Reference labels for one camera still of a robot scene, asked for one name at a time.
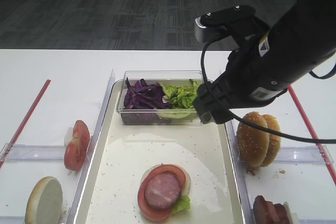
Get standing meat slices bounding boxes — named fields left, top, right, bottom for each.
left=253, top=195, right=290, bottom=224

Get clear holder near sesame buns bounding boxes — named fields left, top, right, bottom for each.
left=274, top=145, right=334, bottom=165

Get red strip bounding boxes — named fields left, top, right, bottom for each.
left=288, top=86, right=335, bottom=183
left=0, top=79, right=51, bottom=168

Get tomato slice on tray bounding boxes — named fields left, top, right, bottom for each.
left=138, top=164, right=191, bottom=223

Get clear salad container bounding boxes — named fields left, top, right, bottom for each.
left=116, top=70, right=203, bottom=125

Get right red strip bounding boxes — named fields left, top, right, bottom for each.
left=288, top=86, right=335, bottom=183

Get standing tomato slices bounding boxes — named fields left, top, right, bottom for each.
left=64, top=120, right=90, bottom=171

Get sesame buns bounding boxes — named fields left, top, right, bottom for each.
left=237, top=111, right=281, bottom=167

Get clear holder near bun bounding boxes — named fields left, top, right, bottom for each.
left=0, top=216, right=25, bottom=224

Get standing bun half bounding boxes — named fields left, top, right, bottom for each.
left=25, top=176, right=63, bottom=223

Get metal tray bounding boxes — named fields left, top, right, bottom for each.
left=75, top=81, right=243, bottom=223

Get lettuce piece on tray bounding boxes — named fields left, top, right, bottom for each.
left=171, top=195, right=191, bottom=215

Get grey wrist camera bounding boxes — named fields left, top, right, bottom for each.
left=194, top=5, right=256, bottom=42

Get green lettuce leaves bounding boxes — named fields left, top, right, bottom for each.
left=160, top=79, right=201, bottom=109

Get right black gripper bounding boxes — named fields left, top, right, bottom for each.
left=193, top=19, right=271, bottom=125

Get clear holder near tomato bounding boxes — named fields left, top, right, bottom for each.
left=1, top=144, right=65, bottom=162

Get right clear rail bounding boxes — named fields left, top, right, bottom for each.
left=218, top=120, right=255, bottom=223

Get left red strip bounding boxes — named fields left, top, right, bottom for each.
left=0, top=79, right=51, bottom=168

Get ham slice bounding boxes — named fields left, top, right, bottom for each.
left=144, top=173, right=182, bottom=210

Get purple cabbage leaves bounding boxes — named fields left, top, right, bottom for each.
left=123, top=78, right=173, bottom=110

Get black cable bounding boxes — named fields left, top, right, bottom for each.
left=200, top=34, right=336, bottom=144

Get left clear rail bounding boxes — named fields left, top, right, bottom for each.
left=65, top=70, right=115, bottom=223

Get clear rail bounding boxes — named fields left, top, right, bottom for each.
left=218, top=120, right=255, bottom=223
left=65, top=70, right=115, bottom=223

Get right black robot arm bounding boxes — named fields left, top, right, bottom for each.
left=193, top=0, right=335, bottom=124

